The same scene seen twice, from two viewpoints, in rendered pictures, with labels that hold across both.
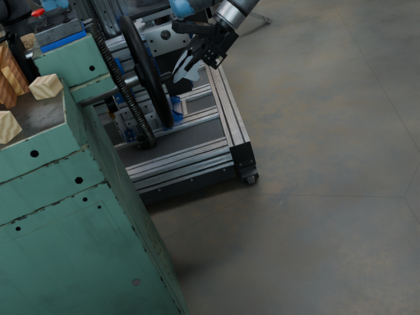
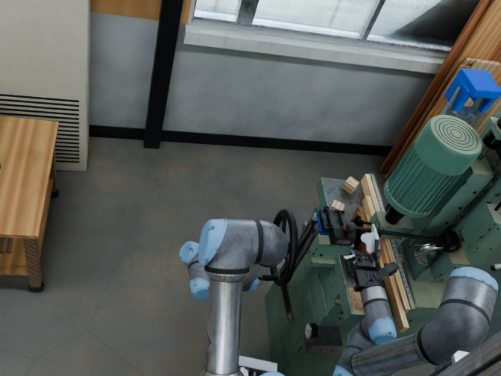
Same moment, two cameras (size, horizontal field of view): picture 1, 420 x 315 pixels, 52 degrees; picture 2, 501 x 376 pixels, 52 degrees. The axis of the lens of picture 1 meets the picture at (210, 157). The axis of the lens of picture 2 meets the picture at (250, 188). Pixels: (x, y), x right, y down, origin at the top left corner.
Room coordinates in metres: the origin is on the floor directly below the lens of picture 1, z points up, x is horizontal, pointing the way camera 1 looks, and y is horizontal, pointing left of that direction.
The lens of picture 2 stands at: (2.09, -0.39, 2.34)
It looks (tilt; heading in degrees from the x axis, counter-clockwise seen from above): 48 degrees down; 166
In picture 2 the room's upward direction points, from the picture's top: 21 degrees clockwise
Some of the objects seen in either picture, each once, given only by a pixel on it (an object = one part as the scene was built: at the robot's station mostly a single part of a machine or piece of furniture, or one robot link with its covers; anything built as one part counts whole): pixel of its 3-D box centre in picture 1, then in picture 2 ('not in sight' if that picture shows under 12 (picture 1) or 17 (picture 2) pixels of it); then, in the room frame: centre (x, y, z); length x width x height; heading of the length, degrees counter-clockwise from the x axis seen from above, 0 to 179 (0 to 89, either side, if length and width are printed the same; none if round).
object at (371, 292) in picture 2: not in sight; (373, 297); (1.32, 0.27, 1.09); 0.08 x 0.05 x 0.08; 97
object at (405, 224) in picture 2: not in sight; (390, 227); (0.96, 0.43, 0.99); 0.14 x 0.07 x 0.09; 97
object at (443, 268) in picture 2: not in sight; (447, 262); (1.09, 0.62, 1.02); 0.09 x 0.07 x 0.12; 7
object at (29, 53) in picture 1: (36, 52); (348, 231); (0.98, 0.29, 0.95); 0.09 x 0.07 x 0.09; 7
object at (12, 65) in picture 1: (20, 61); (359, 239); (1.00, 0.33, 0.94); 0.20 x 0.01 x 0.08; 7
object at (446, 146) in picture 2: not in sight; (429, 168); (0.96, 0.41, 1.32); 0.18 x 0.18 x 0.31
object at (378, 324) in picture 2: not in sight; (379, 321); (1.40, 0.28, 1.09); 0.11 x 0.08 x 0.09; 7
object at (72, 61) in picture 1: (70, 56); (329, 236); (0.99, 0.22, 0.91); 0.15 x 0.14 x 0.09; 7
